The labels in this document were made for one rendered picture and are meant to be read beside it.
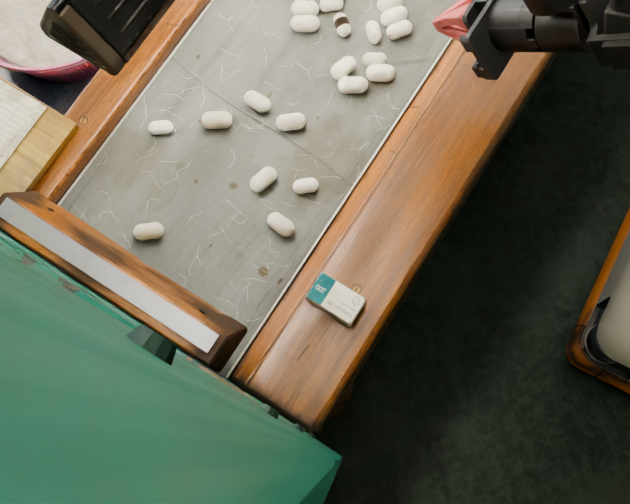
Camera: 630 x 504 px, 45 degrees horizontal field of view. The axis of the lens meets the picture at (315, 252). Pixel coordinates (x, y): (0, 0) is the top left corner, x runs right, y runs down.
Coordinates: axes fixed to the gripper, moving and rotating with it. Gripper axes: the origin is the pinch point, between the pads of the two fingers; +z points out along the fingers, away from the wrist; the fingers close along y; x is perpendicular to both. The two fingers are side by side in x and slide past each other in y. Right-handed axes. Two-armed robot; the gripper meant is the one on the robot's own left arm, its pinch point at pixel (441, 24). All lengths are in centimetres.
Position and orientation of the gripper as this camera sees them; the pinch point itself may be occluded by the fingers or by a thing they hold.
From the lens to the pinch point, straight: 90.9
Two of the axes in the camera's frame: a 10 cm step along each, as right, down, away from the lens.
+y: -5.3, 8.2, -2.0
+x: 5.8, 5.3, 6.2
